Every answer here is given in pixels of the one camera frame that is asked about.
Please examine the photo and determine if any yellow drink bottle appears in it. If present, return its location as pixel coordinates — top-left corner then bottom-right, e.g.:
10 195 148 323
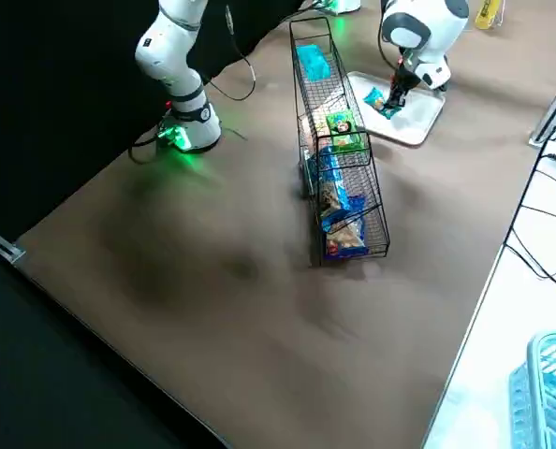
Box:
474 0 504 32

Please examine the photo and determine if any blue cracker bag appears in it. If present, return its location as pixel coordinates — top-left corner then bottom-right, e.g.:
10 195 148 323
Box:
323 218 369 262

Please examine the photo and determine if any white rectangular tray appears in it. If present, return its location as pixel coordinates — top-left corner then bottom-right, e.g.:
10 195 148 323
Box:
344 69 447 149

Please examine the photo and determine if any long blue biscuit packet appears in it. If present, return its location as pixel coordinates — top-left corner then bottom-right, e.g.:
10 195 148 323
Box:
315 143 368 233

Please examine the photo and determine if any light blue plastic basket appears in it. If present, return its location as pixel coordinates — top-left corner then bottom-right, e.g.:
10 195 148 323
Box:
508 329 556 449

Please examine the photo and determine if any teal chips bag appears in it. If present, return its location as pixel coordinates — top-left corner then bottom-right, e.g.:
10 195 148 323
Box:
363 86 388 112

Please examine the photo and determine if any silver aluminium frame post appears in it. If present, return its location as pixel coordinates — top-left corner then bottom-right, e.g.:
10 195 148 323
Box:
528 59 556 148
0 218 27 264

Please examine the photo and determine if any teal snack packet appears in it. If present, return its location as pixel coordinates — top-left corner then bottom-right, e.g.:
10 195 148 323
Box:
296 44 333 81

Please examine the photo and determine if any black wire basket rack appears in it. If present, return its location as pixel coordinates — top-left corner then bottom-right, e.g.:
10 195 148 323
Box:
289 17 391 268

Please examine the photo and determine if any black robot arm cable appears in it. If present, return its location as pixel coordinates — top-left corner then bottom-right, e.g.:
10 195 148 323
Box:
127 3 258 165

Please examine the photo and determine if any green snack packet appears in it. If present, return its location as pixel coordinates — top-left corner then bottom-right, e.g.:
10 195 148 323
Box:
325 109 366 153

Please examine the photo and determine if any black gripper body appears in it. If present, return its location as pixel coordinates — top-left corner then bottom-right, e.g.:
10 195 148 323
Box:
389 58 422 94

